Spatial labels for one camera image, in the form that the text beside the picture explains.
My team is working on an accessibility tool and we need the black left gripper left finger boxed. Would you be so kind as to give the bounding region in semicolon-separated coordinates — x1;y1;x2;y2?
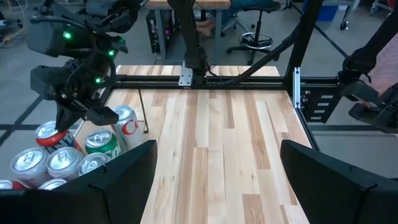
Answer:
0;139;158;224

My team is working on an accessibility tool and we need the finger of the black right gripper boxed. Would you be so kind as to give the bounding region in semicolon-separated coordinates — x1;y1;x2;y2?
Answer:
55;103;85;132
85;106;120;127

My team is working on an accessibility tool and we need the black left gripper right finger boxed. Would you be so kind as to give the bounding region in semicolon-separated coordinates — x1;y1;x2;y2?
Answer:
279;139;398;224

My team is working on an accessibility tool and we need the green Sprite can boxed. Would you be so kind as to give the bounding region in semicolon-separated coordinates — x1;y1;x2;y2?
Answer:
84;129;123;160

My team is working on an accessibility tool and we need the silver mounting plate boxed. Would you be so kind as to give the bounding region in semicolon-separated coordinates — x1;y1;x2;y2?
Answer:
178;61;194;87

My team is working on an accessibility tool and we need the black computer tower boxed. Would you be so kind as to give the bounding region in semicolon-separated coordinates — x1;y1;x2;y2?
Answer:
146;11;175;54

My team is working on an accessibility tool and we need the blue bin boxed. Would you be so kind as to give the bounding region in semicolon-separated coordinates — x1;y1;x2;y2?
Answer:
317;3;339;22

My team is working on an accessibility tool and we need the black wire tray rack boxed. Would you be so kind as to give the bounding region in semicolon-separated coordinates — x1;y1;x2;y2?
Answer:
0;89;150;190

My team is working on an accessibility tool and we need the silver vertical bracket strip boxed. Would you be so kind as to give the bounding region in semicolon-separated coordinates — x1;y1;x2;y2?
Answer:
292;67;302;110

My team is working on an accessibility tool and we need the black aluminium table frame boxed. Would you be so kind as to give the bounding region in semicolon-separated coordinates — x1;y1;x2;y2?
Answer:
102;0;345;152

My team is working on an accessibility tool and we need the black stool with chrome ring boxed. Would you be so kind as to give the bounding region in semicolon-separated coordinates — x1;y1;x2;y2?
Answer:
226;2;280;66

